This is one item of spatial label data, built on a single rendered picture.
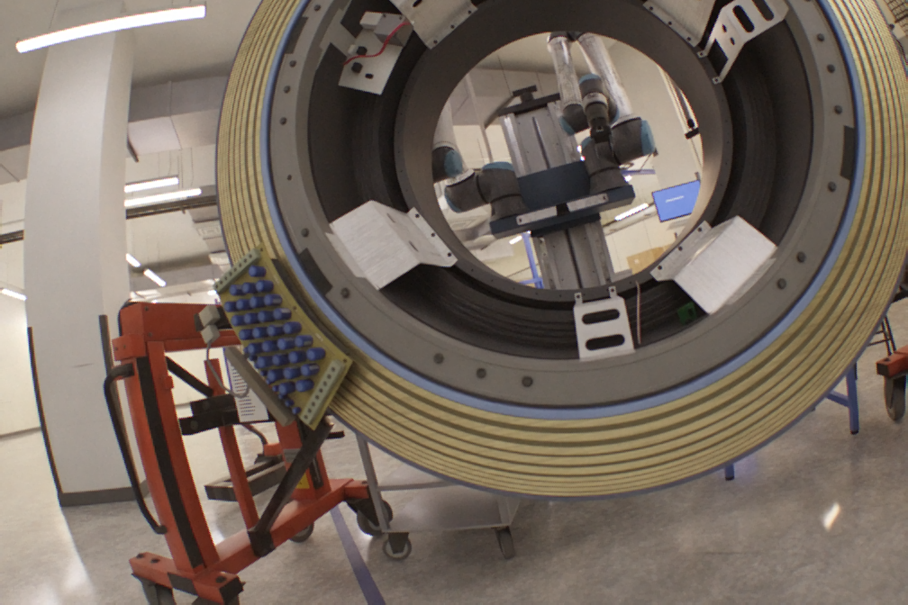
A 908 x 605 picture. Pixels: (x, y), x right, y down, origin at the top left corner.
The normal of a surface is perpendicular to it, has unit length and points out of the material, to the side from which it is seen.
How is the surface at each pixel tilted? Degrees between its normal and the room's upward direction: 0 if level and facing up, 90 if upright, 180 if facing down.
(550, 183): 90
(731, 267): 61
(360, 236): 76
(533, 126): 90
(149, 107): 90
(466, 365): 90
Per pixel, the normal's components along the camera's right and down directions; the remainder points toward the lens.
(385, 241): 0.15, -0.42
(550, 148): -0.25, -0.08
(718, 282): -0.58, -0.47
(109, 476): 0.36, -0.22
